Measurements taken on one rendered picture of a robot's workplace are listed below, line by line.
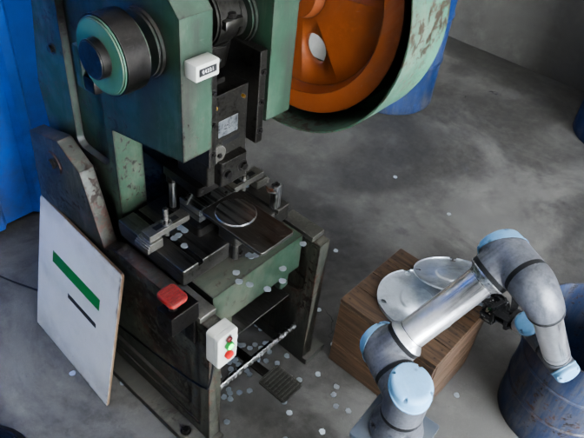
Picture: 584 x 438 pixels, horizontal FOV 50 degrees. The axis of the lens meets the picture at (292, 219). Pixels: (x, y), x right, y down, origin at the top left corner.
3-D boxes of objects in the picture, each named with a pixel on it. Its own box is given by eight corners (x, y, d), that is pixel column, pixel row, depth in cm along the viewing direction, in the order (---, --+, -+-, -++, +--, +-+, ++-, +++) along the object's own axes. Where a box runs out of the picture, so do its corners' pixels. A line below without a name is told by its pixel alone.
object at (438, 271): (491, 264, 238) (491, 262, 238) (496, 299, 212) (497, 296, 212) (414, 254, 244) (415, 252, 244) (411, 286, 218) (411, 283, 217)
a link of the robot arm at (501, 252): (368, 384, 163) (540, 255, 149) (347, 340, 174) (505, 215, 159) (391, 394, 171) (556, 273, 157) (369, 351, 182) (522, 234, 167)
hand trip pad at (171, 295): (190, 314, 166) (189, 295, 161) (173, 327, 163) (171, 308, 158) (173, 300, 169) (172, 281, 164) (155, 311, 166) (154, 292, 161)
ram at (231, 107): (255, 173, 181) (261, 82, 162) (217, 195, 172) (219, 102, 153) (215, 147, 189) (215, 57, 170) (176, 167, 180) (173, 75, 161)
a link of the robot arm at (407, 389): (392, 434, 160) (402, 406, 151) (370, 391, 169) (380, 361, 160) (433, 423, 163) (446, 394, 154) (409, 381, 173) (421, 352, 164)
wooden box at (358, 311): (465, 361, 247) (492, 304, 224) (413, 423, 224) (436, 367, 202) (384, 306, 265) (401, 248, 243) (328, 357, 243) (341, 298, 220)
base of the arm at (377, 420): (432, 426, 174) (441, 407, 167) (405, 466, 164) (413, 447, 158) (386, 395, 180) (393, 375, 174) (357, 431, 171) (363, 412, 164)
